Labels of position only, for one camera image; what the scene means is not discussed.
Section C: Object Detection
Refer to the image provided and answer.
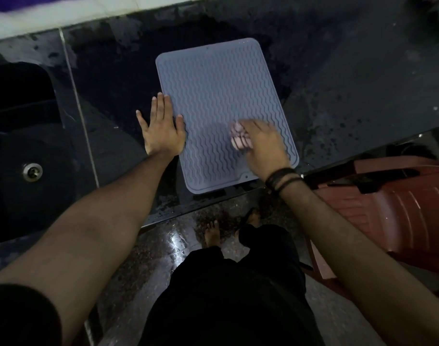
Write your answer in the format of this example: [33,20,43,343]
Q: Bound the person's left hand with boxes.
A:
[135,92,187,157]

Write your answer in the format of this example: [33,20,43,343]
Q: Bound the person's right hand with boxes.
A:
[239,119,292,183]

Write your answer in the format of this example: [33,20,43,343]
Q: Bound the checkered pink cleaning cloth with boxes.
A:
[229,120,254,152]

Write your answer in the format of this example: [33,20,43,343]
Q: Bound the grey ribbed silicone mat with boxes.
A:
[155,37,300,195]

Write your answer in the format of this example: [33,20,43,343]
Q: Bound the person's right forearm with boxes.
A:
[279,178,439,346]

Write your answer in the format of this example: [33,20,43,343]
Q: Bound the person's left forearm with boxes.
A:
[0,151,175,346]

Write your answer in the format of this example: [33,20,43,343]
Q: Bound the person's right foot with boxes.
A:
[237,209,262,235]

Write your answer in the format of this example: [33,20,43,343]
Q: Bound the person's foot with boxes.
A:
[204,219,221,248]
[237,209,262,235]

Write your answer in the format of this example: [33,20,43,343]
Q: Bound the person's left foot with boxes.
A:
[204,219,221,248]

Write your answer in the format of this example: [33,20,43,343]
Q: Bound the person's black trousers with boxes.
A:
[138,223,325,346]

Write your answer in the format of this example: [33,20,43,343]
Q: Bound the person's black sleeve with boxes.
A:
[0,284,63,346]

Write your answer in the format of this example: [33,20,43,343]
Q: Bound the black thread wristband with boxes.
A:
[264,167,304,194]

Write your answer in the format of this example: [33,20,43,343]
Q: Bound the metal sink drain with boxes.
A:
[22,162,44,183]

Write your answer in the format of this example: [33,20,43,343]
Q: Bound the black sink basin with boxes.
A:
[0,62,77,246]

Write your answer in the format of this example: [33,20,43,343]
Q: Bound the red plastic chair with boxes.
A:
[302,156,439,303]

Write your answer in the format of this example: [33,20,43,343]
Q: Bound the purple hanging cloth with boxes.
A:
[0,0,79,13]

